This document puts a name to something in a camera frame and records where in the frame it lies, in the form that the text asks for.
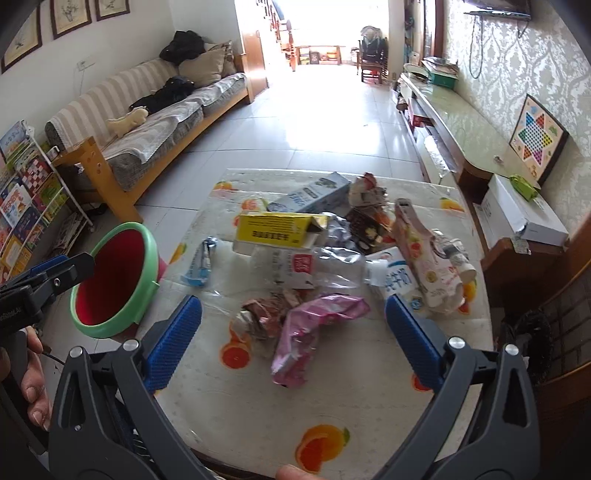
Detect red bin with green rim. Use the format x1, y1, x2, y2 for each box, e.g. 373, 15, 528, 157
70, 222, 167, 342

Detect wall mounted television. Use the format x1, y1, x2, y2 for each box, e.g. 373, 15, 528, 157
464, 0, 532, 21

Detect fruit print tablecloth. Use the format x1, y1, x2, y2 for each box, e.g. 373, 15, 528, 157
135, 168, 495, 480

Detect person's left hand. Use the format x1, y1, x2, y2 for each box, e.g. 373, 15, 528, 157
20, 326, 52, 431

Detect small blue wrapper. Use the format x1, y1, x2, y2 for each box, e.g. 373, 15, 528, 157
181, 236, 217, 288

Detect red paper bag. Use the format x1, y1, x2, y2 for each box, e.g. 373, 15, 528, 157
349, 172, 387, 208

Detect white milk carton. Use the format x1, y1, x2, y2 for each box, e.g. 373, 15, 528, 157
366, 247, 427, 316

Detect cream plush toy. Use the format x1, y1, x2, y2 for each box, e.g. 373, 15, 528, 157
106, 107, 149, 138

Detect framed picture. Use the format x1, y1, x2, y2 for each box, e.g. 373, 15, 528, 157
50, 0, 92, 39
1, 9, 42, 73
95, 0, 130, 21

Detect crushed clear plastic bottle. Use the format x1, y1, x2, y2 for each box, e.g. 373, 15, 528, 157
250, 247, 389, 290

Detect paper cups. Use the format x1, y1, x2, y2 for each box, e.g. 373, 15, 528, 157
432, 229, 477, 285

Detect silver foil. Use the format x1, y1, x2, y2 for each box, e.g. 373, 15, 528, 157
324, 212, 355, 249

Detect green packet on box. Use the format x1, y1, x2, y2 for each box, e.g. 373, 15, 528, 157
509, 175, 539, 202

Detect black clothes on sofa seat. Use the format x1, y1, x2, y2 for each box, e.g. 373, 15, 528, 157
129, 76, 197, 115

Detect white cardboard box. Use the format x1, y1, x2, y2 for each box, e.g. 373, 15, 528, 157
475, 175, 569, 248

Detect grey toothpaste box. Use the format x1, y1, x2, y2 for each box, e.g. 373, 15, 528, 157
267, 172, 351, 213

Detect wooden chair with clothes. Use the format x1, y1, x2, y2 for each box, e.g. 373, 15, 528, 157
356, 26, 389, 84

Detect person's right hand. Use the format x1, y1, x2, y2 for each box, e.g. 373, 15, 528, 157
274, 464, 325, 480

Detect green box on cabinet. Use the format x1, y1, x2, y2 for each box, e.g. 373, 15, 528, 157
428, 70, 458, 90

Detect brown wrapper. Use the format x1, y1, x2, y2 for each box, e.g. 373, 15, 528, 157
229, 289, 303, 359

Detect pink tall drink carton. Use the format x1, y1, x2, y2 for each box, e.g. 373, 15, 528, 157
392, 198, 464, 314

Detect long tv cabinet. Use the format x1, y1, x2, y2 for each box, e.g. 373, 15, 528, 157
396, 71, 541, 218

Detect beige pillow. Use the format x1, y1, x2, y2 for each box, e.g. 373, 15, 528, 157
178, 48, 225, 88

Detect chinese checkers board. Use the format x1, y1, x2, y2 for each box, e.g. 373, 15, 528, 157
509, 94, 569, 186

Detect wooden sofa with striped cover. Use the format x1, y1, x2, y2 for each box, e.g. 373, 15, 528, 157
45, 55, 253, 222

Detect yellow cardboard box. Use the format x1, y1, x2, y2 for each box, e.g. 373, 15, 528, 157
232, 212, 329, 255

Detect black clothes on sofa back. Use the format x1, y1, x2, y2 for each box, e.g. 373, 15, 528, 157
159, 30, 205, 66

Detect white book rack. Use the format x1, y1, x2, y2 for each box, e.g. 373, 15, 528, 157
0, 121, 93, 284

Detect pink foil snack bag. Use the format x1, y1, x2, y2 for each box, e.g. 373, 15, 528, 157
270, 294, 370, 388

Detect dark brown box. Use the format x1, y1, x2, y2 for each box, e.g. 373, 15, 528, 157
346, 208, 396, 255

